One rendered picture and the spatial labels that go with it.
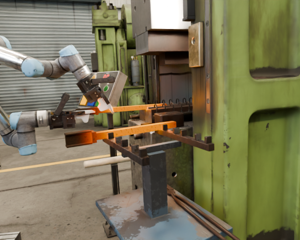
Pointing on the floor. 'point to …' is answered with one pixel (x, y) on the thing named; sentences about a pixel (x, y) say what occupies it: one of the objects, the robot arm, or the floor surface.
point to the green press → (117, 57)
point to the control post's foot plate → (108, 230)
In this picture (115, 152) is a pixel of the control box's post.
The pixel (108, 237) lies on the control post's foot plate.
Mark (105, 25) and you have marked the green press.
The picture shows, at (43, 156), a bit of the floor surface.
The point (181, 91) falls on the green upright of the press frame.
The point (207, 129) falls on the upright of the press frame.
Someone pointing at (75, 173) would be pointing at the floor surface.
